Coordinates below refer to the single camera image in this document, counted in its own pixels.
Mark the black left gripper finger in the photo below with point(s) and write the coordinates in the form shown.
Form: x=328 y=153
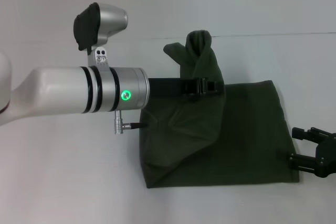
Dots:
x=210 y=86

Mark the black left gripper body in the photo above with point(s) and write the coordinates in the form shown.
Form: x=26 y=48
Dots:
x=173 y=87

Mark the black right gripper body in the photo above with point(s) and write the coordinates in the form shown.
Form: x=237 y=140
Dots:
x=326 y=155

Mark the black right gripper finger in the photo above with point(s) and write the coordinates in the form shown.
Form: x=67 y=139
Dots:
x=305 y=133
x=302 y=163

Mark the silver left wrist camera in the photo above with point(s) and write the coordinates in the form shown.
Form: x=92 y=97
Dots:
x=97 y=30

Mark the dark green t-shirt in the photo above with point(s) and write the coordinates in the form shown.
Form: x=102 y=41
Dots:
x=218 y=134

